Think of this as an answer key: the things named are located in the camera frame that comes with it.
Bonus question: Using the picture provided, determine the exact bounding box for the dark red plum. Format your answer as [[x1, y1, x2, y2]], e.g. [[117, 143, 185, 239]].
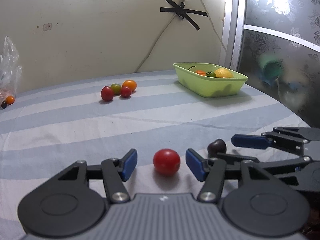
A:
[[207, 139, 227, 158]]

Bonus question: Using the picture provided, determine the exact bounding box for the yellow lemon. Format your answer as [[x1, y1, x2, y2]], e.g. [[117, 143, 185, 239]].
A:
[[214, 68, 233, 78]]

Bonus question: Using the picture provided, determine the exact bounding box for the green plastic basket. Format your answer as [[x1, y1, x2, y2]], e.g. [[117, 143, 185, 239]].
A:
[[173, 63, 248, 98]]

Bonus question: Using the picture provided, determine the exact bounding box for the red cherry tomato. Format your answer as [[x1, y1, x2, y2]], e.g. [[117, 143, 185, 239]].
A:
[[120, 87, 132, 98], [100, 86, 114, 102]]

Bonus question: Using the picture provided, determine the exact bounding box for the green cherry tomato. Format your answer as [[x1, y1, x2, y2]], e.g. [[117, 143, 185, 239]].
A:
[[206, 72, 216, 77]]

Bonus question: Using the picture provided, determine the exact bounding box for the orange cherry tomato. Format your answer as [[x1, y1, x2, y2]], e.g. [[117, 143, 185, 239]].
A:
[[122, 80, 137, 92]]

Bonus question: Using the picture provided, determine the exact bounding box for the frosted glass door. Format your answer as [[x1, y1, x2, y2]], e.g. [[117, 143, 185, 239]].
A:
[[219, 0, 319, 127]]

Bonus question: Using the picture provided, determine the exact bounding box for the small orange kumquat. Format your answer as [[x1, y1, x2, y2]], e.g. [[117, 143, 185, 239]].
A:
[[5, 96, 15, 105]]

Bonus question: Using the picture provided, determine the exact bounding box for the dark purple grape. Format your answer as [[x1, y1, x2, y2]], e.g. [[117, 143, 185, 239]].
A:
[[1, 101, 8, 109]]

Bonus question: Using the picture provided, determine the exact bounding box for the clear plastic bag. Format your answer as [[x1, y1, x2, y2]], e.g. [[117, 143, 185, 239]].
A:
[[0, 36, 22, 103]]

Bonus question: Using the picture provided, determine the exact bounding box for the black tape cross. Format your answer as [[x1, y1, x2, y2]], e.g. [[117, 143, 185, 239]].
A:
[[160, 0, 208, 30]]

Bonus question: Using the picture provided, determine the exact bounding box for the grey cable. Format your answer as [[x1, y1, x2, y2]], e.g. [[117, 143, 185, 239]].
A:
[[134, 15, 180, 73]]

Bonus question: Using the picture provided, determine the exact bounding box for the white cable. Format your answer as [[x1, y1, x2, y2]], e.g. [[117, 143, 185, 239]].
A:
[[175, 0, 235, 68]]

